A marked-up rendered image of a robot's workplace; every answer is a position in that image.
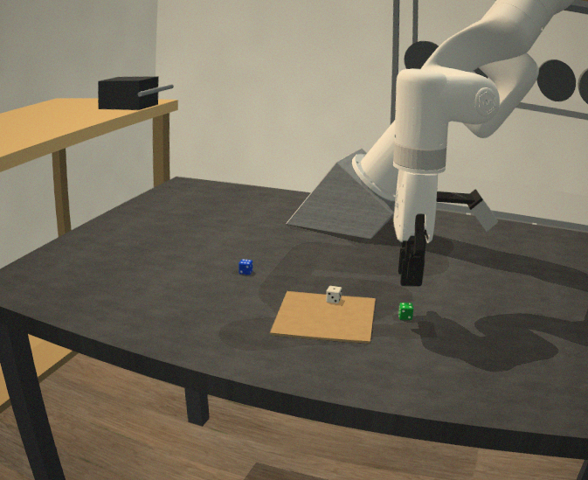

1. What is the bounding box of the tan flat mat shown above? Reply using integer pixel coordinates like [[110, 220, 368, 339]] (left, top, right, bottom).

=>
[[270, 291, 376, 344]]

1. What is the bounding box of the blue die with white pips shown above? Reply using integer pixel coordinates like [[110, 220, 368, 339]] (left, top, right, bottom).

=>
[[239, 259, 252, 275]]

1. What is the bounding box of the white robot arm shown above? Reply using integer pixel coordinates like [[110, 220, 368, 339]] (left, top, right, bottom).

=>
[[352, 0, 574, 232]]

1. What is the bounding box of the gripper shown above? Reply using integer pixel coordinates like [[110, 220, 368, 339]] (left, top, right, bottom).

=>
[[393, 161, 446, 286]]

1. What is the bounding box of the green die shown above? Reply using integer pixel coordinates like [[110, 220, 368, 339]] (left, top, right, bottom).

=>
[[398, 303, 413, 320]]

